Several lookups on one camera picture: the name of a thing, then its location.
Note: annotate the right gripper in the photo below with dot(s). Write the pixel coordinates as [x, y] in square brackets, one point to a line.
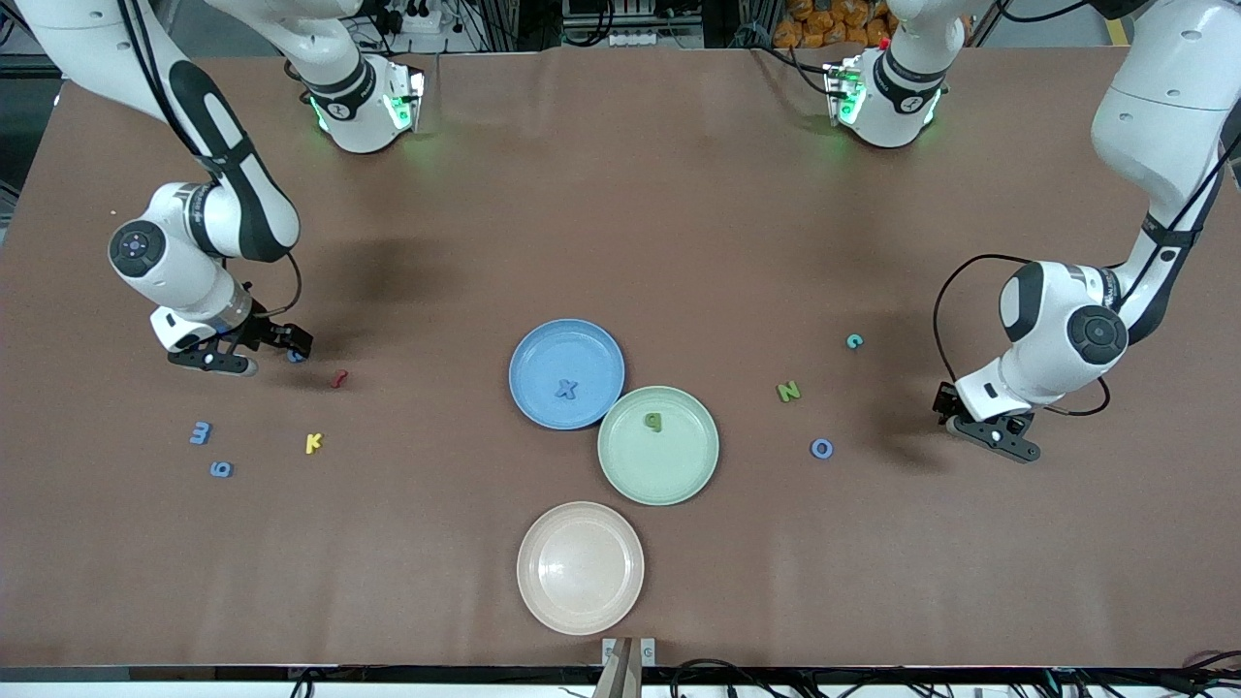
[262, 331]

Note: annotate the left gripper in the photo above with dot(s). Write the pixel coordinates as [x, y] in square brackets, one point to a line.
[943, 400]

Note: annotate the blue foam digit three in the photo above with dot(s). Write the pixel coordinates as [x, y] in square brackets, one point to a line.
[201, 433]

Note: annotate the green foam letter N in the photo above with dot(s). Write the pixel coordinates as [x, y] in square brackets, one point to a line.
[788, 392]

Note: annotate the blue foam letter X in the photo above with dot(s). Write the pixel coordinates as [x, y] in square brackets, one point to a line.
[566, 390]

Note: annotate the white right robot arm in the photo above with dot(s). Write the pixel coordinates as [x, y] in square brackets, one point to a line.
[165, 271]

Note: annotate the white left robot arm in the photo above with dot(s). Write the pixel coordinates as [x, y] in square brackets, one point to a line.
[1163, 116]

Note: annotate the blue foam digit six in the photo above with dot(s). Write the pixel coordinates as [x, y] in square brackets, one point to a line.
[215, 470]

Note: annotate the red foam squiggle piece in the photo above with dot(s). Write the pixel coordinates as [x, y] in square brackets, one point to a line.
[339, 378]

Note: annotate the yellow foam letter K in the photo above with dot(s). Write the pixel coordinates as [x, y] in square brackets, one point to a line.
[310, 444]

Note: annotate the blue foam letter O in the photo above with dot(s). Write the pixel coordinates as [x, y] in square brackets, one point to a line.
[813, 448]

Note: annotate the blue round plate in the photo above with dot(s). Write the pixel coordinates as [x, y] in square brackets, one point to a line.
[543, 359]

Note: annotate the green round plate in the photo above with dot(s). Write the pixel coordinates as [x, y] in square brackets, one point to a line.
[645, 475]

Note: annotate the white power strip with plugs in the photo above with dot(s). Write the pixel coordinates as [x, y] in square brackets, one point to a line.
[424, 21]

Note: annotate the brown table cover sheet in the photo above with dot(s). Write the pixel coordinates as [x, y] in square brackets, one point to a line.
[582, 194]

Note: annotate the bag of orange fruit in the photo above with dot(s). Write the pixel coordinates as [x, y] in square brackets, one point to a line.
[814, 24]

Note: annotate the beige round plate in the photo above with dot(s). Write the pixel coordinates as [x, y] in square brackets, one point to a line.
[580, 567]

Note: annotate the metal table clamp bracket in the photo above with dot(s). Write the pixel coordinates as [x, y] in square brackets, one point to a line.
[648, 651]

